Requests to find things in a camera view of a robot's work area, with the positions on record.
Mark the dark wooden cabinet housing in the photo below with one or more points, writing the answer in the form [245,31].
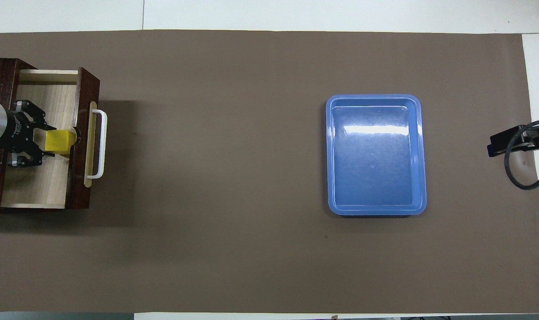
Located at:
[2,80]

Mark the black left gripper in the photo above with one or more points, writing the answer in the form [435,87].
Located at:
[16,131]

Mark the brown paper table mat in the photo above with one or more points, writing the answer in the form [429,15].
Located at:
[207,178]

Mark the blue plastic tray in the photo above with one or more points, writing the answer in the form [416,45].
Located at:
[376,155]

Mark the yellow cube block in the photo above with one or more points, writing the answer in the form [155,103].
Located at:
[58,141]

